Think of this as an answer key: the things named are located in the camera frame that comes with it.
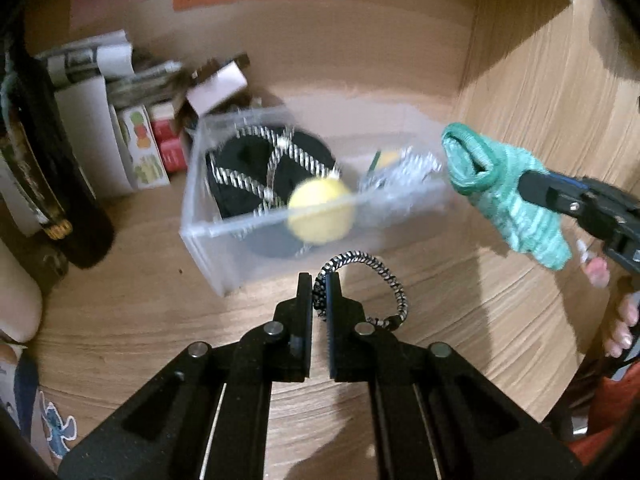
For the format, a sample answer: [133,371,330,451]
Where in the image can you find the green knitted sock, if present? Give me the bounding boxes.
[442,122,572,271]

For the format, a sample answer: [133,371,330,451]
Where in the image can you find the clear plastic bag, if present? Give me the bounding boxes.
[358,146,448,226]

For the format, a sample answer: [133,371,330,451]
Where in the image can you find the black white braided cord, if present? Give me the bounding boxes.
[311,250,409,332]

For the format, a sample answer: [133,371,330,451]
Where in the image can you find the yellow green sponge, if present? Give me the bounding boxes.
[366,151,400,179]

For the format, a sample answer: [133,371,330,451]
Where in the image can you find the yellow soft ball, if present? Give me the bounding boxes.
[288,178,356,245]

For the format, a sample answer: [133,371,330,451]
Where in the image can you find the black cap with chains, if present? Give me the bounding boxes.
[204,125,342,259]

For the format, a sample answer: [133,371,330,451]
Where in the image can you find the person's right hand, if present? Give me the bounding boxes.
[582,256,639,358]

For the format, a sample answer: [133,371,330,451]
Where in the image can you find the blue cartoon sticker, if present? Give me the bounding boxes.
[39,390,78,460]

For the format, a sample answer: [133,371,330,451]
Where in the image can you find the beige cylinder object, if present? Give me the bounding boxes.
[0,243,43,344]

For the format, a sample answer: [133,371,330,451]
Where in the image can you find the clear plastic storage box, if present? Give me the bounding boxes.
[180,99,461,295]

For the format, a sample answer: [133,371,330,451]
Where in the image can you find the fruit-pattern booklet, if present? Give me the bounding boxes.
[117,105,170,190]

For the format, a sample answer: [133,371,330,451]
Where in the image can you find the red small box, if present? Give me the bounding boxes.
[148,102,191,174]

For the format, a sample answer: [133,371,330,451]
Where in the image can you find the dark wine bottle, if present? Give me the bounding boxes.
[1,38,114,269]

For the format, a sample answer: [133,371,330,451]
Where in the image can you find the small white cardboard box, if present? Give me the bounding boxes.
[186,61,247,117]

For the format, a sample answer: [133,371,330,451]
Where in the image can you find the white book upright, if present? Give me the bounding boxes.
[54,76,134,198]

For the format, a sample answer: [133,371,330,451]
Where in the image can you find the folded newspaper stack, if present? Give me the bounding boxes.
[36,29,189,110]

